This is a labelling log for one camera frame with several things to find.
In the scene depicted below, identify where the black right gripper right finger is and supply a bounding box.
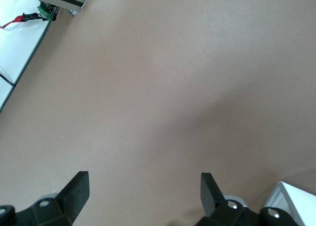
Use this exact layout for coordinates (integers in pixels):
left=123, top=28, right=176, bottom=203
left=195, top=172, right=299, bottom=226

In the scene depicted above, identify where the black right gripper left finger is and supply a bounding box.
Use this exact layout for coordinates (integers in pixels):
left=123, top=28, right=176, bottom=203
left=0, top=171, right=90, bottom=226

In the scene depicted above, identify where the white drawer cabinet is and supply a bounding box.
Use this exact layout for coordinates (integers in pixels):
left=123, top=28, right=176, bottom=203
left=265, top=181, right=316, bottom=226

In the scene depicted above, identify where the green circuit board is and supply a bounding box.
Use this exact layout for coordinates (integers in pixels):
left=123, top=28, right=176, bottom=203
left=37, top=1, right=60, bottom=22

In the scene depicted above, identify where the small metal corner bracket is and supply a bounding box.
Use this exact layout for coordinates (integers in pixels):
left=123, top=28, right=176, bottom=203
left=66, top=6, right=83, bottom=17

